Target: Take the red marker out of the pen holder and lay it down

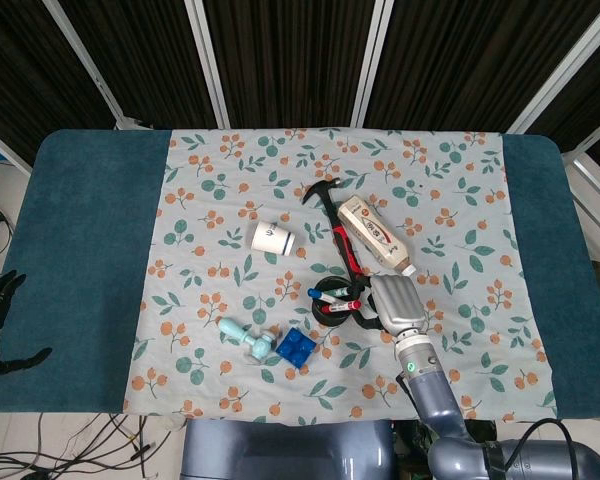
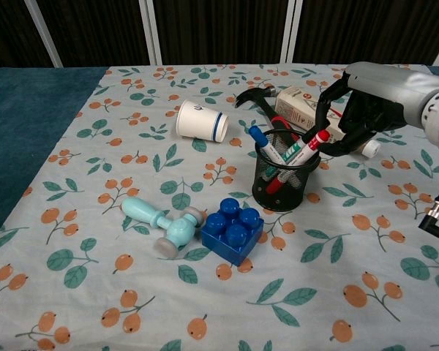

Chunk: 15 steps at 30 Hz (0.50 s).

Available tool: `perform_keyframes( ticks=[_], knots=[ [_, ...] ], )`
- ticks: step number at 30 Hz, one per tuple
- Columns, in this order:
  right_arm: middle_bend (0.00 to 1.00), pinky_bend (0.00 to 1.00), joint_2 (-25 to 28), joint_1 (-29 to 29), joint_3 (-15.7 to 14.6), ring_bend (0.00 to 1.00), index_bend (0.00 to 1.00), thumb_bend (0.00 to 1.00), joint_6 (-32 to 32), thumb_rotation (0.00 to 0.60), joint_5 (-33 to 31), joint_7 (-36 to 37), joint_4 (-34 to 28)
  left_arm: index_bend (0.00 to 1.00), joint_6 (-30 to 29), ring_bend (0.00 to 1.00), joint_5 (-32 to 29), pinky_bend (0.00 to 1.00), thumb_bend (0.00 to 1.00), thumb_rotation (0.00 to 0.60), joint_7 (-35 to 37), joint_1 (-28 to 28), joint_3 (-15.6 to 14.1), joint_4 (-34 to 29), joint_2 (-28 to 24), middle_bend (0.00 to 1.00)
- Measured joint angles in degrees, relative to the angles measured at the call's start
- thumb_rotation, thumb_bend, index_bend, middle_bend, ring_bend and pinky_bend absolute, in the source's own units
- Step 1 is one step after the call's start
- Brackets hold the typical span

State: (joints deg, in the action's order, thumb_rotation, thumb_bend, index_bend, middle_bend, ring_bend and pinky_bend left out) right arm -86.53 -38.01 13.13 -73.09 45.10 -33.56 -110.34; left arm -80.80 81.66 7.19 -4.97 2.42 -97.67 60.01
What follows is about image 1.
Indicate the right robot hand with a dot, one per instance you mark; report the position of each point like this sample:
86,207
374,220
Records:
399,302

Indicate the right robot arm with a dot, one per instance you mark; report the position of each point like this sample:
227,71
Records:
430,380

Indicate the red whiteboard marker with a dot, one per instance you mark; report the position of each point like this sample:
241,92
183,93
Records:
341,305

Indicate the green whiteboard marker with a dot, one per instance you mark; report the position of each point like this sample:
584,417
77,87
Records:
341,290

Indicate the black cup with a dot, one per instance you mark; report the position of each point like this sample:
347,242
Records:
333,305

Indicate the blue whiteboard marker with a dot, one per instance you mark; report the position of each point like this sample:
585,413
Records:
324,297

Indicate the beige drink bottle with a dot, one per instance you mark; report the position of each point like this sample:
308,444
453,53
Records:
375,233

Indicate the floral printed cloth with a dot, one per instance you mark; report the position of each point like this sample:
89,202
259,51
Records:
330,250

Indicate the black red claw hammer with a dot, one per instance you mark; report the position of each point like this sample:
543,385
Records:
341,231

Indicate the teal table cover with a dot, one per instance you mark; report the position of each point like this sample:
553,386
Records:
80,270

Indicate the blue building block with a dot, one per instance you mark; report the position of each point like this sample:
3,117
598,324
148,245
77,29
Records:
295,346

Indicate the white paper cup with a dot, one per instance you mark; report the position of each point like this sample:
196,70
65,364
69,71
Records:
273,239

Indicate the light blue toy faucet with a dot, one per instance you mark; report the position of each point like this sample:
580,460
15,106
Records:
248,338

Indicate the blue grey robot torso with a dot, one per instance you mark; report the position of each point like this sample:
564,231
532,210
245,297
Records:
285,450

